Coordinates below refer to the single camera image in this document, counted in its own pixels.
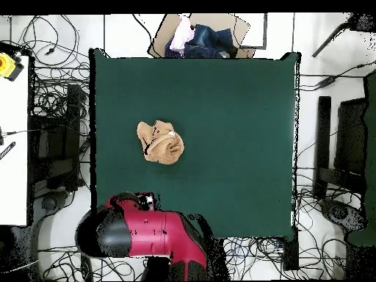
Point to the dark green table cloth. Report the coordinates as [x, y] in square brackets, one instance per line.
[235, 132]

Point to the yellow emergency stop button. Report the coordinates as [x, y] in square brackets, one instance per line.
[7, 66]

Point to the blue jeans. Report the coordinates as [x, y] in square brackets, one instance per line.
[208, 41]

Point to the white desk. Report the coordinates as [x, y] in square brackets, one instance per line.
[13, 176]

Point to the pale pink garment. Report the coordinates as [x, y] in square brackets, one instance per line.
[182, 36]

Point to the cardboard box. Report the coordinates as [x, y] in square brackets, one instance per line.
[211, 19]

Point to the black tripod leg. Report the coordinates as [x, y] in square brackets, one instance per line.
[332, 38]

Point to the dark green covered furniture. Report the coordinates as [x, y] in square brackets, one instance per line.
[370, 147]

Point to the tan terry towel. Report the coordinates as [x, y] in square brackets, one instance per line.
[160, 144]

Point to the gray caster foot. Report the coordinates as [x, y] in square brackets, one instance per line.
[340, 212]
[50, 202]

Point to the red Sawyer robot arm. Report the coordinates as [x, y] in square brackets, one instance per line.
[164, 235]

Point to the black table leg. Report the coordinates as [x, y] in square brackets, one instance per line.
[290, 252]

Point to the black floor stand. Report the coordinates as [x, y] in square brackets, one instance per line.
[323, 132]
[55, 147]

